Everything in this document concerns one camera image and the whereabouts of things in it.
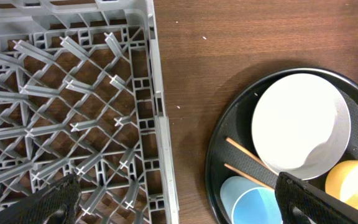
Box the grey round plate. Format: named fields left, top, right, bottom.
left=251, top=73, right=351, bottom=180

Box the yellow bowl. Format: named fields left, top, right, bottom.
left=325, top=161, right=358, bottom=209

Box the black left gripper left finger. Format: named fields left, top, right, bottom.
left=0, top=174, right=81, bottom=224

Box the grey dishwasher rack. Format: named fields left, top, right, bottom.
left=0, top=0, right=179, bottom=223

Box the lower wooden chopstick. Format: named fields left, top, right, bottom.
left=224, top=163, right=274, bottom=190

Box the round black tray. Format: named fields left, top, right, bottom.
left=205, top=68, right=358, bottom=223

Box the wooden chopstick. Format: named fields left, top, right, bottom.
left=224, top=163, right=274, bottom=190
left=226, top=137, right=269, bottom=169

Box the light blue cup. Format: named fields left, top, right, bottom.
left=220, top=176, right=283, bottom=224

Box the upper wooden chopstick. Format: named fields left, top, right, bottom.
left=226, top=137, right=269, bottom=169

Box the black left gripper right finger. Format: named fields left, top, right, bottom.
left=275, top=172, right=358, bottom=224

